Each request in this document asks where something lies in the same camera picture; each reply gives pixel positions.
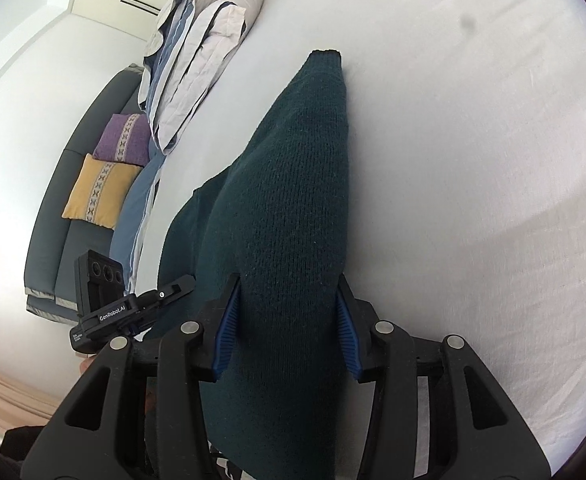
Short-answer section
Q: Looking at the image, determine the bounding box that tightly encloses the dark green knit sweater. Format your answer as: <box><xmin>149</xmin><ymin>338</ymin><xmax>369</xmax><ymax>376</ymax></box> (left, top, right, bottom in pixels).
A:
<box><xmin>151</xmin><ymin>50</ymin><xmax>348</xmax><ymax>479</ymax></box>

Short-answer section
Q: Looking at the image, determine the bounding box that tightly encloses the purple patterned cushion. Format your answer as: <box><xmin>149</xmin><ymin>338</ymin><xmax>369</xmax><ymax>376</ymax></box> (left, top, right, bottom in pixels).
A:
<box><xmin>92</xmin><ymin>113</ymin><xmax>151</xmax><ymax>167</ymax></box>

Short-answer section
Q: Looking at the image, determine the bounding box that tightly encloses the white bed sheet mattress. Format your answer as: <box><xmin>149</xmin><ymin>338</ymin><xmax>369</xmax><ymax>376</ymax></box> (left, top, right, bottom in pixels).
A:
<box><xmin>136</xmin><ymin>0</ymin><xmax>586</xmax><ymax>469</ymax></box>

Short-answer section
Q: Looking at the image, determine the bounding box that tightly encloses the dark green upholstered headboard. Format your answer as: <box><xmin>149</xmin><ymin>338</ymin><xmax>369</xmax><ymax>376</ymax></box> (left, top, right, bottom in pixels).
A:
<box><xmin>24</xmin><ymin>64</ymin><xmax>142</xmax><ymax>325</ymax></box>

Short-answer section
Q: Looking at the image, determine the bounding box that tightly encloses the person's left hand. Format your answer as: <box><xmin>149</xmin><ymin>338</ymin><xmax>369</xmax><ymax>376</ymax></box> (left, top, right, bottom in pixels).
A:
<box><xmin>79</xmin><ymin>354</ymin><xmax>96</xmax><ymax>375</ymax></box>

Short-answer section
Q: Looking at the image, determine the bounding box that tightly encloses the yellow patterned cushion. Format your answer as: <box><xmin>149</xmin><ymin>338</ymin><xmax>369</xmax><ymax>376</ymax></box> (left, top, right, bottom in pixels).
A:
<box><xmin>62</xmin><ymin>154</ymin><xmax>142</xmax><ymax>230</ymax></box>

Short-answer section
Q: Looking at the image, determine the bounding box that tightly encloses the folded grey blue duvet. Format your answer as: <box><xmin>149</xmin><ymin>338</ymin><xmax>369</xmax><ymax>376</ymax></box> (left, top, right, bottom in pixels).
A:
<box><xmin>138</xmin><ymin>0</ymin><xmax>265</xmax><ymax>155</ymax></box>

